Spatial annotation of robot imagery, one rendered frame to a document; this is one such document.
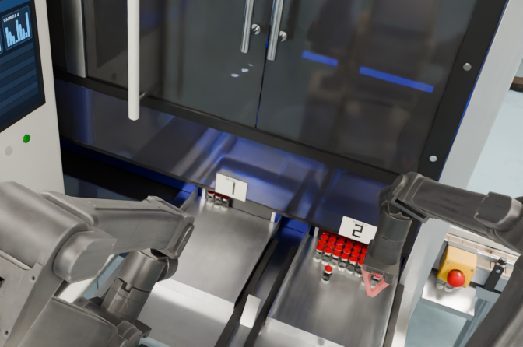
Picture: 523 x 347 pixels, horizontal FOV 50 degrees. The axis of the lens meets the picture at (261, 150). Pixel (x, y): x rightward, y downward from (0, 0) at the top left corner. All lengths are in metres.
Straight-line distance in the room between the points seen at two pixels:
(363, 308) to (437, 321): 1.30
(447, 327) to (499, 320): 2.04
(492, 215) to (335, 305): 0.76
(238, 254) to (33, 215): 1.04
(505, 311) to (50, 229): 0.47
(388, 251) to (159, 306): 0.55
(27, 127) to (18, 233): 1.00
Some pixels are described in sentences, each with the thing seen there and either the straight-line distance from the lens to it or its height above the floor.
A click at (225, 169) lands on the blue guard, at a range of 1.44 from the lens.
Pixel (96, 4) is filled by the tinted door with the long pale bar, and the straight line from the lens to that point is 1.43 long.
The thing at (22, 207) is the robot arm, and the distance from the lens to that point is 0.49.
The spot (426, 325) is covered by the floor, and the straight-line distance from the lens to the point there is 2.68.
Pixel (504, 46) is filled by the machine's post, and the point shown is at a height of 1.56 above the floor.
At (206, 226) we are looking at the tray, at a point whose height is 0.88.
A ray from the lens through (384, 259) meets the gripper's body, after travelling 1.12.
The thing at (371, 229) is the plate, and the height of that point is 1.04.
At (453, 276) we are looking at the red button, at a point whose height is 1.01.
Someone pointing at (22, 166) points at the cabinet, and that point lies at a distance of 1.51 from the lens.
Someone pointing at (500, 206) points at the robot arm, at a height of 1.54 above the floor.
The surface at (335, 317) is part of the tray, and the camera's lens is 1.39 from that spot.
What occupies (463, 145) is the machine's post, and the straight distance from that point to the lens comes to 1.24.
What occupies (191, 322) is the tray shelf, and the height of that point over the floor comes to 0.88.
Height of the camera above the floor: 1.94
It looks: 35 degrees down
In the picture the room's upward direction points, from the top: 9 degrees clockwise
